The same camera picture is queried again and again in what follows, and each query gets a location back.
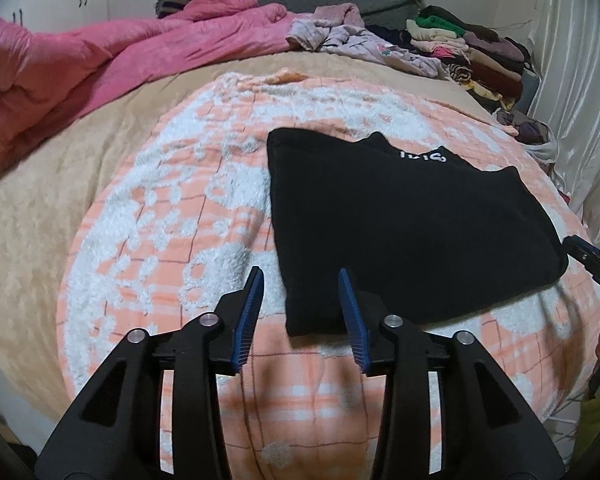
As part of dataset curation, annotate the dark striped cloth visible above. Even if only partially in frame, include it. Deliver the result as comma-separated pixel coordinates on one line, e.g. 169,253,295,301
160,0,201,18

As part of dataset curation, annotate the black and orange knit sweater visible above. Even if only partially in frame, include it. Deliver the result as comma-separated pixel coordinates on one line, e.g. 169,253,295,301
266,127,570,338

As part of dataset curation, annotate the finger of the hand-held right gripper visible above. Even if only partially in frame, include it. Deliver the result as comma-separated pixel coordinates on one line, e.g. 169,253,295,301
562,235,600,301

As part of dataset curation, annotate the orange and white patterned blanket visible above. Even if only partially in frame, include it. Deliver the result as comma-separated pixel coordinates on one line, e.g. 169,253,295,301
55,72,600,480

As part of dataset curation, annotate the lilac printed garment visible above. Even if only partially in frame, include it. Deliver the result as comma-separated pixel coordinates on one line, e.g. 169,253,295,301
286,20,448,78

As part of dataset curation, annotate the pink quilt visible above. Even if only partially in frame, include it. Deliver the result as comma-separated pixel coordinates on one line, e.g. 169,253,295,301
0,0,301,171

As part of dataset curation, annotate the pink fuzzy garment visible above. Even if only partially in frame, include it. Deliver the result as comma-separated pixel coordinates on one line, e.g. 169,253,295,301
314,3,366,28

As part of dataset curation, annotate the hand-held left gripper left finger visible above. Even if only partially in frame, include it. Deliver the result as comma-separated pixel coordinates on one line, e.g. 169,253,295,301
34,266,266,480

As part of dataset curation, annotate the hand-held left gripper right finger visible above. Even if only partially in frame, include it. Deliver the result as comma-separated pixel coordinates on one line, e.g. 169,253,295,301
337,268,567,480

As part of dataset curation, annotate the pile of folded clothes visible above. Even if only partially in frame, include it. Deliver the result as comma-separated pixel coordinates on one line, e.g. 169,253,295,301
367,5,531,111

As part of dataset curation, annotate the white satin curtain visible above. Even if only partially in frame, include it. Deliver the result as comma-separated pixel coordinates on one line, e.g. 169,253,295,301
527,0,600,261

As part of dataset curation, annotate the heap of dark purple clothes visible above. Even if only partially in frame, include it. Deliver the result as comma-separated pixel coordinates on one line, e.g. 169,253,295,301
495,110,558,161

